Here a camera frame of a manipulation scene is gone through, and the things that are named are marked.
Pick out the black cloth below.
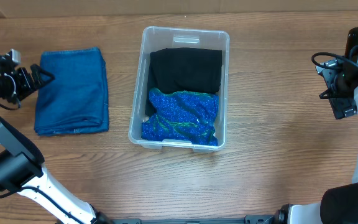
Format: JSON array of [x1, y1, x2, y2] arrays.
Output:
[[144, 47, 223, 118]]

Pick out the blue sparkly cloth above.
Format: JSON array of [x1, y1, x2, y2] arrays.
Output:
[[141, 88, 219, 146]]

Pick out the clear plastic storage bin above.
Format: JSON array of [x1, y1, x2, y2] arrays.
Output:
[[128, 26, 230, 153]]

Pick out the blue denim jeans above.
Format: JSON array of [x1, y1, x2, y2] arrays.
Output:
[[34, 47, 109, 136]]

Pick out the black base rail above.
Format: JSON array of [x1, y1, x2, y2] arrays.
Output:
[[111, 215, 274, 224]]

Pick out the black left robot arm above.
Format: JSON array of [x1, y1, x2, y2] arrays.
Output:
[[0, 117, 112, 224]]

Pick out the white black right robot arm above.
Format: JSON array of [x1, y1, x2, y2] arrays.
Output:
[[244, 27, 358, 223]]

